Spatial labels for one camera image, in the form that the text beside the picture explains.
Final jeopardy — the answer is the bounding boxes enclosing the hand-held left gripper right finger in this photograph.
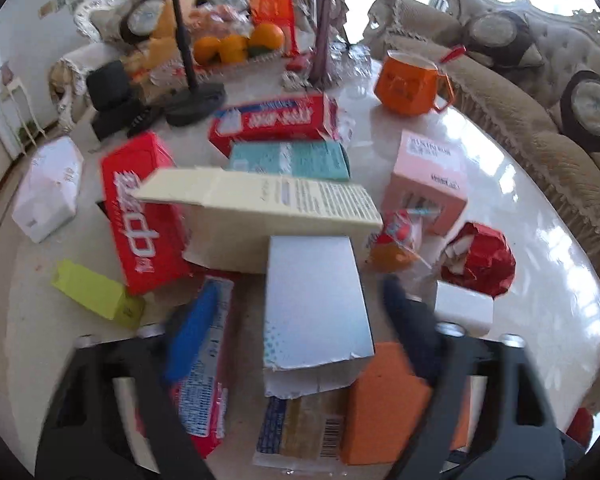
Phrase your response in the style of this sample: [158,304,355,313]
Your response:
[382,275,567,480]

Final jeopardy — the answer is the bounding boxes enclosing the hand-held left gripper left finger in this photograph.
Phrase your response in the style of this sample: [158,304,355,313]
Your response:
[34,285,221,480]

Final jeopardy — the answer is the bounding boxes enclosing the white silver cardboard box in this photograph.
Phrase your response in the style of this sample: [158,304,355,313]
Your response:
[262,235,376,398]

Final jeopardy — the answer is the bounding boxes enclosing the long cream cardboard box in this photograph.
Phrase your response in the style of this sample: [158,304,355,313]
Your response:
[131,167,384,273]

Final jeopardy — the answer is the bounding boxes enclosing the teal cartoon cardboard box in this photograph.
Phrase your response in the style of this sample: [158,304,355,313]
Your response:
[228,141,352,182]

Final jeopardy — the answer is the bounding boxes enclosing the small white box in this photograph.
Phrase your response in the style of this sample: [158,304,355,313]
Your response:
[434,280,495,338]

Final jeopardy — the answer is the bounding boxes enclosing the orange cardboard box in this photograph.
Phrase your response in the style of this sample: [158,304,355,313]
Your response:
[340,342,473,466]

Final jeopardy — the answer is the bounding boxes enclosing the red printed packet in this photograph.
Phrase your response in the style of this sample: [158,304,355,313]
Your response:
[170,275,235,458]

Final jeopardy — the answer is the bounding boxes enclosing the orange snack packet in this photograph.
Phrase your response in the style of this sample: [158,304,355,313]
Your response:
[365,210,426,271]

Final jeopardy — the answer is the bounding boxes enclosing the yellow-green small box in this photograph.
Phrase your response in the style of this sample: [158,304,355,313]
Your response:
[51,259,146,331]

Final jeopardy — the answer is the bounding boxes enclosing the crumpled red wrapper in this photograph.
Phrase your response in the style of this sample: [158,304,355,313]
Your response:
[440,221,517,297]

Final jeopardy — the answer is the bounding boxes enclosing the large red cardboard box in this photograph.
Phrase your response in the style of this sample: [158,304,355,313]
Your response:
[100,131,193,296]

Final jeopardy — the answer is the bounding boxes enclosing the clear biscuit packet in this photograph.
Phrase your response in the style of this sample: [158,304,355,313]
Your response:
[252,390,351,468]

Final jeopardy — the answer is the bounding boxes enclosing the pink cardboard box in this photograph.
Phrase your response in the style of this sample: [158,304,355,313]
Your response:
[382,130,468,236]

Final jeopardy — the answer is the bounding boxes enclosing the white tissue pack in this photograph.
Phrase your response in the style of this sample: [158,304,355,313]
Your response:
[11,136,84,243]

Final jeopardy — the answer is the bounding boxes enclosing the black sunglasses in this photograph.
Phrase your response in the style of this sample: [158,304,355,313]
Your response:
[127,104,162,137]

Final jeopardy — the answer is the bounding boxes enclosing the red toothpaste box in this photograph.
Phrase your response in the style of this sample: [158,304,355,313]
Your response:
[208,94,341,157]

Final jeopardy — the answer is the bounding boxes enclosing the black phone stand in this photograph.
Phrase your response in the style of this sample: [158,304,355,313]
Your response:
[164,0,227,127]

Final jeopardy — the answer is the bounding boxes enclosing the beige ornate sofa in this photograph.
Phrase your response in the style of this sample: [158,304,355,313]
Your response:
[362,0,600,281]

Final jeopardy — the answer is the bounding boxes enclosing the orange mug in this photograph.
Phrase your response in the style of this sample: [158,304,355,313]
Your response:
[373,50,456,117]

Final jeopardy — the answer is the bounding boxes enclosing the black round speaker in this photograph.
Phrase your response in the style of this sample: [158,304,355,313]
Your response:
[86,60,137,111]

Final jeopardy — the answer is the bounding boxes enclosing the glass fruit tray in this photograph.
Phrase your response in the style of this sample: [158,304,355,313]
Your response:
[150,49,292,86]

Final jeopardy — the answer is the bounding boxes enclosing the orange fruit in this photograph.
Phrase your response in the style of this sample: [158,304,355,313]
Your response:
[194,36,222,65]
[252,22,286,52]
[219,35,250,64]

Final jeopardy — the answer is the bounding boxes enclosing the white side table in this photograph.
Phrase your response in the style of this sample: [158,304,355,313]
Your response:
[0,77,47,145]

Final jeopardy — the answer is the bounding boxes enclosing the clear glass cup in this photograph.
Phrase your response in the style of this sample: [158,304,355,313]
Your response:
[330,42,353,78]
[351,44,374,76]

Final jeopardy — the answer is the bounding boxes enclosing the cream ornate sofa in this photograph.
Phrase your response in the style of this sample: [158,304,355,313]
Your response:
[47,0,261,126]

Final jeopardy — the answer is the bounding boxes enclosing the yellow cushion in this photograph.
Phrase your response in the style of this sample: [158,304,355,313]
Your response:
[147,0,182,69]

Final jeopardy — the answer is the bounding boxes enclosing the clear snack bag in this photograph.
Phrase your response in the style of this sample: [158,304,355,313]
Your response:
[190,2,253,41]

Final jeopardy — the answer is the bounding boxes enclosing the dark purple vase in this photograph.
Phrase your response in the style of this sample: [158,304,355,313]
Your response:
[307,0,335,86]

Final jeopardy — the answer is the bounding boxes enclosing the red sign card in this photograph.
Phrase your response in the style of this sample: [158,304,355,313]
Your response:
[247,0,299,58]

